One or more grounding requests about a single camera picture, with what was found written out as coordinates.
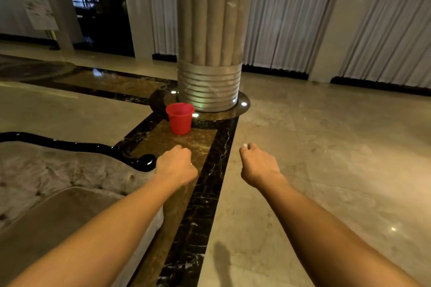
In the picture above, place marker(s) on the person's right fingers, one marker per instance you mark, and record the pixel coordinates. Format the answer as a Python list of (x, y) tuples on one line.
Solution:
[(248, 149)]

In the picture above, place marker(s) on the person's left fingers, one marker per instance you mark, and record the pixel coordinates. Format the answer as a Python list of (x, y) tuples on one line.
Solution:
[(180, 150)]

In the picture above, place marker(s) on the grey tufted sofa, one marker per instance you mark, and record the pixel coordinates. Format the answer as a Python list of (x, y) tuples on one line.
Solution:
[(60, 202)]

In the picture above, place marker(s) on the person's left hand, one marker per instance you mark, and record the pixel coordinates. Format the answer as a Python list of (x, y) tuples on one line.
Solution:
[(175, 165)]

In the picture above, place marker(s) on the fluted marble column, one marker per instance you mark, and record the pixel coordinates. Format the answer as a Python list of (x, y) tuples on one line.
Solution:
[(210, 34)]

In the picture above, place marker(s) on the person's right hand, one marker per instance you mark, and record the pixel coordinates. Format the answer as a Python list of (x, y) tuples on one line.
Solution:
[(257, 165)]

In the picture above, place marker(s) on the person's left forearm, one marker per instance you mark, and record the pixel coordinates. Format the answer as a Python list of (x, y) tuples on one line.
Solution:
[(101, 236)]

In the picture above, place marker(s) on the white curtain panel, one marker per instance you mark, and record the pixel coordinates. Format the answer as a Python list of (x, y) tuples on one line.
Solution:
[(387, 38), (163, 16), (286, 26)]

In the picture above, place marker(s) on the red plastic bucket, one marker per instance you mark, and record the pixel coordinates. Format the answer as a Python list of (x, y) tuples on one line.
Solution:
[(180, 118)]

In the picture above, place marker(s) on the person's right forearm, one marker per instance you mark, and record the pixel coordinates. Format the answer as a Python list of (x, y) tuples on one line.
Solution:
[(323, 236)]

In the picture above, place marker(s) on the white sign board stand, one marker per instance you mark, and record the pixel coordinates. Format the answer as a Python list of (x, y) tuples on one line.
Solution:
[(42, 14)]

